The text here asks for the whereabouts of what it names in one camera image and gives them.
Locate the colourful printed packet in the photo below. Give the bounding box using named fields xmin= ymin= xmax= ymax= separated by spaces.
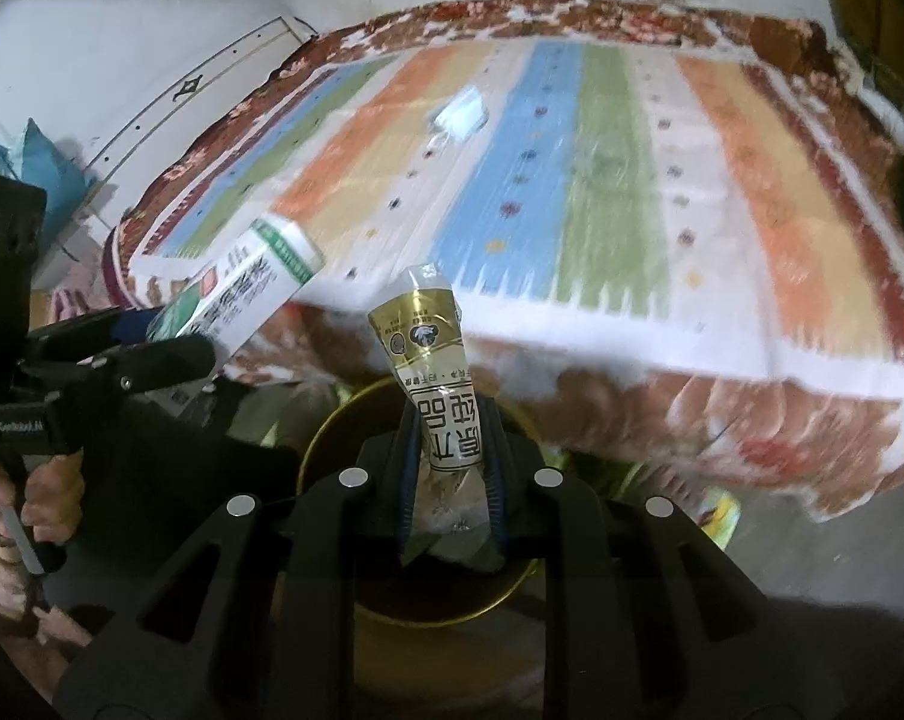
xmin=692 ymin=484 xmax=745 ymax=550

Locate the person's left hand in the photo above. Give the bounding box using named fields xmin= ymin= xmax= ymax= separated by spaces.
xmin=0 ymin=454 xmax=87 ymax=552

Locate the pile of paper scraps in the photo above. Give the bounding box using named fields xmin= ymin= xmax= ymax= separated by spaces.
xmin=424 ymin=86 xmax=492 ymax=155

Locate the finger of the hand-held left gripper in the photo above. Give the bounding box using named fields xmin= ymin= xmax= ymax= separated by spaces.
xmin=17 ymin=336 xmax=219 ymax=400
xmin=24 ymin=306 xmax=164 ymax=362

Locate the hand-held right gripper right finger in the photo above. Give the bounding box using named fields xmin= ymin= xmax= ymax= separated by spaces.
xmin=488 ymin=403 xmax=846 ymax=720

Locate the brown floral blanket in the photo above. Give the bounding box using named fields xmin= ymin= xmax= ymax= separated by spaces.
xmin=103 ymin=0 xmax=904 ymax=526

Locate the gold and white packet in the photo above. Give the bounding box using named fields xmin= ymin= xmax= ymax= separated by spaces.
xmin=367 ymin=262 xmax=509 ymax=571

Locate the pink cloth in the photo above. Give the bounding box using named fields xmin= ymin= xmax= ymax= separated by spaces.
xmin=49 ymin=268 xmax=119 ymax=325

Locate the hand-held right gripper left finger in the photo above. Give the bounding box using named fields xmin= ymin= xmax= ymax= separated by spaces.
xmin=54 ymin=396 xmax=424 ymax=720

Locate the green and white box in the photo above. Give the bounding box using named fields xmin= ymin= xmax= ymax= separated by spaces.
xmin=146 ymin=214 xmax=327 ymax=372

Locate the striped colourful mat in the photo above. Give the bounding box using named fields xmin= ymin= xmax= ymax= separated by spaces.
xmin=125 ymin=37 xmax=904 ymax=372

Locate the round bin with gold rim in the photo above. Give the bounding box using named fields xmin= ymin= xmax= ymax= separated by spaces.
xmin=296 ymin=376 xmax=554 ymax=627

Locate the teal plastic bag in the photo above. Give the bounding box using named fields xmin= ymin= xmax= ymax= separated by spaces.
xmin=0 ymin=118 xmax=100 ymax=241

